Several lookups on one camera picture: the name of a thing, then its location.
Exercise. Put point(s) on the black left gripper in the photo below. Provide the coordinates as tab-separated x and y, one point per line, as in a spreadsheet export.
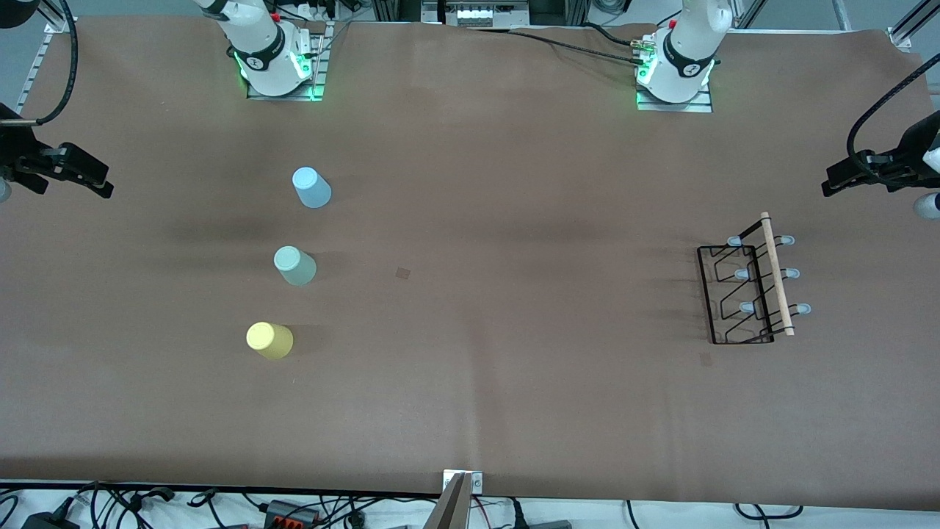
902	159

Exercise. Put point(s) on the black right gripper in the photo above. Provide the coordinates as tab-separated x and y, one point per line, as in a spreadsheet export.
22	159

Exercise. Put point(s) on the pale green plastic cup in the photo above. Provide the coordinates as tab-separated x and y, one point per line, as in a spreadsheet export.
296	267

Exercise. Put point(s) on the yellow plastic cup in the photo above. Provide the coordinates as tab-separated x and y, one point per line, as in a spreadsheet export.
270	341

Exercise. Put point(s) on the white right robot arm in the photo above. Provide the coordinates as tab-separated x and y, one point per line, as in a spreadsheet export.
257	44

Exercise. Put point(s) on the light blue plastic cup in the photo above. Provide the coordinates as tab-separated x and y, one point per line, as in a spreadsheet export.
313	189

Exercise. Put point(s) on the white power strip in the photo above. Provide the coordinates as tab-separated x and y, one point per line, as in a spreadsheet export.
316	10

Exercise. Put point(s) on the black power adapter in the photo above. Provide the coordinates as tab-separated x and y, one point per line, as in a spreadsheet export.
48	518

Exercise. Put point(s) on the brown table mat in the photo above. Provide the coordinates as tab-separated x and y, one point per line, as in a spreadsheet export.
587	411

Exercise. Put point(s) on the black orange connector block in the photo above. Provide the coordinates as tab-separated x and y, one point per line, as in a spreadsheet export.
290	513

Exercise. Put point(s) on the grey terminal block device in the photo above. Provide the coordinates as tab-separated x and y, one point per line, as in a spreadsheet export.
481	13

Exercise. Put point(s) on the black power plug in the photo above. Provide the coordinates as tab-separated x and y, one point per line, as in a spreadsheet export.
518	514

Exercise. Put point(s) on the perforated aluminium side rail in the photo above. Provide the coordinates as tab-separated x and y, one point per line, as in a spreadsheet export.
33	70

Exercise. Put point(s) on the aluminium corner frame profile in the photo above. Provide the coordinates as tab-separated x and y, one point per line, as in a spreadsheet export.
910	26

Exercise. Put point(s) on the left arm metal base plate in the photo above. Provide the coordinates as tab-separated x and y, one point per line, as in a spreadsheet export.
701	106

